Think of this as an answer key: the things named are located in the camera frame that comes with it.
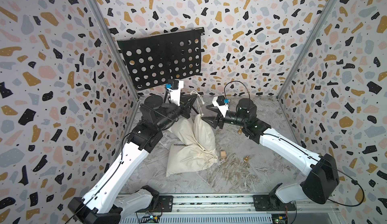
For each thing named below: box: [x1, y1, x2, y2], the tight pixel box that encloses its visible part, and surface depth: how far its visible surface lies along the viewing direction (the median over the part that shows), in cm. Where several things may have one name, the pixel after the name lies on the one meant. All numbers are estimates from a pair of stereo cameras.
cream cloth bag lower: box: [165, 144, 219, 178], surface depth 85 cm
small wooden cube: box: [220, 150, 227, 159], surface depth 92 cm
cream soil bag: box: [170, 113, 218, 159], surface depth 89 cm
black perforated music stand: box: [116, 27, 205, 91], surface depth 78 cm
